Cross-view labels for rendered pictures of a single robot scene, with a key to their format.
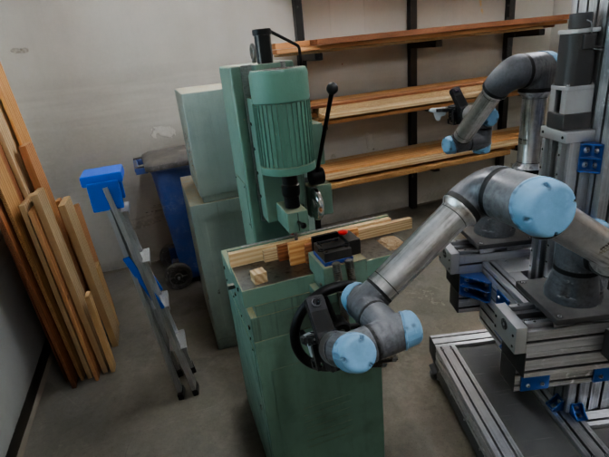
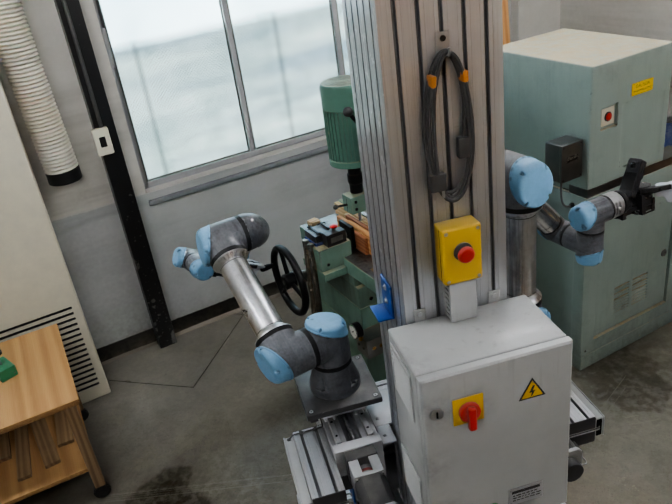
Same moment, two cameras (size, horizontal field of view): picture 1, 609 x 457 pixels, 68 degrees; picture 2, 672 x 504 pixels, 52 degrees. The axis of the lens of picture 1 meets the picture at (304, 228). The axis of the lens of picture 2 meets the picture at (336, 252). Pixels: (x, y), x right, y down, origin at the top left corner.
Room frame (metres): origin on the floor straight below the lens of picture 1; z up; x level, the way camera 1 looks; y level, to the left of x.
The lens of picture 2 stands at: (0.92, -2.38, 2.11)
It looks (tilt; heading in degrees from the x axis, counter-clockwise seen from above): 28 degrees down; 81
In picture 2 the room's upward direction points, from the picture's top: 8 degrees counter-clockwise
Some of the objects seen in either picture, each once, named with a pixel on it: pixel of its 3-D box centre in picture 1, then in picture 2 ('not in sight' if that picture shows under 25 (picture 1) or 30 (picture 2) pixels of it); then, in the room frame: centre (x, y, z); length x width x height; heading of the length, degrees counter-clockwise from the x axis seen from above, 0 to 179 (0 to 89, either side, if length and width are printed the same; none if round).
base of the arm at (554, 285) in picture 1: (574, 279); (333, 370); (1.12, -0.76, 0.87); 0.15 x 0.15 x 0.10
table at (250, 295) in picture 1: (328, 269); (348, 253); (1.33, -0.06, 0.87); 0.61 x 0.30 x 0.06; 107
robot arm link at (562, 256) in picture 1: (582, 243); (325, 338); (1.11, -0.76, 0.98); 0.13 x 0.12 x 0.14; 19
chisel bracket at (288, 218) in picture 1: (293, 217); (362, 201); (1.43, 0.04, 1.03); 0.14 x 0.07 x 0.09; 17
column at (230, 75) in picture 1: (266, 163); not in sight; (1.69, 0.12, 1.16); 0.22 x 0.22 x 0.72; 17
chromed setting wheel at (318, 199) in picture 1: (315, 203); not in sight; (1.57, -0.05, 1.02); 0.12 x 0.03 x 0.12; 17
